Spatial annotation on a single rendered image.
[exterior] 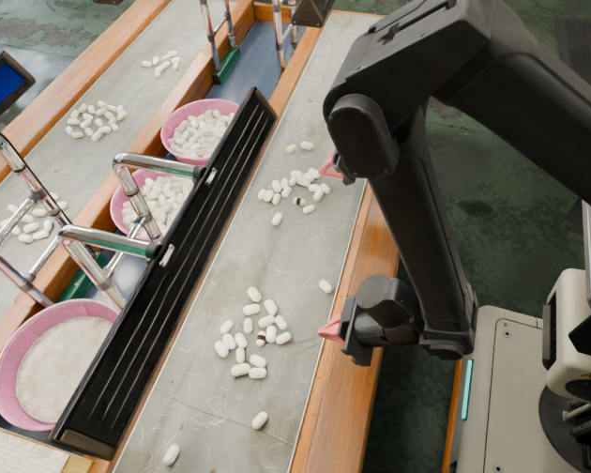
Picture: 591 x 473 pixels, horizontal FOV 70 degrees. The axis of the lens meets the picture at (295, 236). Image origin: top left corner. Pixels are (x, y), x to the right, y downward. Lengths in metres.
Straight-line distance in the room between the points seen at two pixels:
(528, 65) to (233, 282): 0.78
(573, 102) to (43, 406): 0.96
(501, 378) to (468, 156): 1.30
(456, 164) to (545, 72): 2.03
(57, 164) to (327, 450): 1.06
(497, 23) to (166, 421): 0.80
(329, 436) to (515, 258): 1.43
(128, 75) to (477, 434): 1.58
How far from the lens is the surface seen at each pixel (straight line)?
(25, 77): 1.13
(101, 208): 1.19
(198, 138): 1.33
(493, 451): 1.40
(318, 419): 0.83
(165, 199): 1.19
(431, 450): 1.64
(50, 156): 1.45
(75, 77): 1.70
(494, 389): 1.45
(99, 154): 1.38
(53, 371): 1.03
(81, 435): 0.55
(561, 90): 0.34
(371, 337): 0.68
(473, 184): 2.28
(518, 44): 0.33
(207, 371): 0.90
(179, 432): 0.89
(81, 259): 0.72
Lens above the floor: 1.57
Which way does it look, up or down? 54 degrees down
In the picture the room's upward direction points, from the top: 4 degrees counter-clockwise
